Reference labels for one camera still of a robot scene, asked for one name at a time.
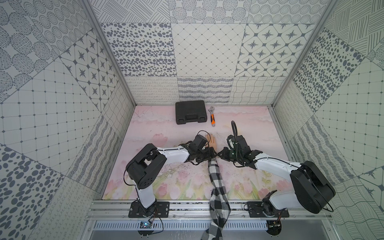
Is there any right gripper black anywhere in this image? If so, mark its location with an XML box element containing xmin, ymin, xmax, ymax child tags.
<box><xmin>217</xmin><ymin>147</ymin><xmax>242</xmax><ymax>163</ymax></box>

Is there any mannequin hand with long nails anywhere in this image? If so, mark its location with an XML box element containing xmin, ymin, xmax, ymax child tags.
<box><xmin>206</xmin><ymin>134</ymin><xmax>217</xmax><ymax>151</ymax></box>

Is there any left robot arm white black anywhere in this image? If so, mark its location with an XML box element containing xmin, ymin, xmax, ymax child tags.
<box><xmin>123</xmin><ymin>133</ymin><xmax>217</xmax><ymax>218</ymax></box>

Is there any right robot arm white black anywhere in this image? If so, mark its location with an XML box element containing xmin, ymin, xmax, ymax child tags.
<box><xmin>218</xmin><ymin>135</ymin><xmax>336</xmax><ymax>217</ymax></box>

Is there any black plastic tool case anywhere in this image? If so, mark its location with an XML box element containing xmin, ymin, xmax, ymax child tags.
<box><xmin>175</xmin><ymin>100</ymin><xmax>208</xmax><ymax>125</ymax></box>

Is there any black white checkered sleeve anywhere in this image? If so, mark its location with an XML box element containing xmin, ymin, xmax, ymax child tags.
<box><xmin>201</xmin><ymin>159</ymin><xmax>231</xmax><ymax>240</ymax></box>

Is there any right circuit board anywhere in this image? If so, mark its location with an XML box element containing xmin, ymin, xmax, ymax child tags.
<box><xmin>266</xmin><ymin>221</ymin><xmax>282</xmax><ymax>236</ymax></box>

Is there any circuit board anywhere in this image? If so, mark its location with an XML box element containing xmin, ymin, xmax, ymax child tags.
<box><xmin>266</xmin><ymin>221</ymin><xmax>282</xmax><ymax>236</ymax></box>
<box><xmin>138</xmin><ymin>221</ymin><xmax>154</xmax><ymax>237</ymax></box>

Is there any left circuit board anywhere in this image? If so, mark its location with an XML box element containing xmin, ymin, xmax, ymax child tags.
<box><xmin>138</xmin><ymin>221</ymin><xmax>154</xmax><ymax>237</ymax></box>

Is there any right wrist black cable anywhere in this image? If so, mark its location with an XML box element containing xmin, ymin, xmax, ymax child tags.
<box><xmin>230</xmin><ymin>120</ymin><xmax>239</xmax><ymax>143</ymax></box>

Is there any orange handled adjustable wrench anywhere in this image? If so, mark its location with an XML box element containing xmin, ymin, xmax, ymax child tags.
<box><xmin>209</xmin><ymin>106</ymin><xmax>216</xmax><ymax>127</ymax></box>

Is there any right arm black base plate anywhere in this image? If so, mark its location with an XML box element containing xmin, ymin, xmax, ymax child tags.
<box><xmin>246</xmin><ymin>202</ymin><xmax>290</xmax><ymax>218</ymax></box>

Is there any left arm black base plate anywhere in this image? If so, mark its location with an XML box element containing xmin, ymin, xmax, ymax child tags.
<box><xmin>129</xmin><ymin>200</ymin><xmax>170</xmax><ymax>218</ymax></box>

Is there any aluminium frame rail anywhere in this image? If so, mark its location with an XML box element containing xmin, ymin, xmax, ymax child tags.
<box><xmin>85</xmin><ymin>200</ymin><xmax>332</xmax><ymax>221</ymax></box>

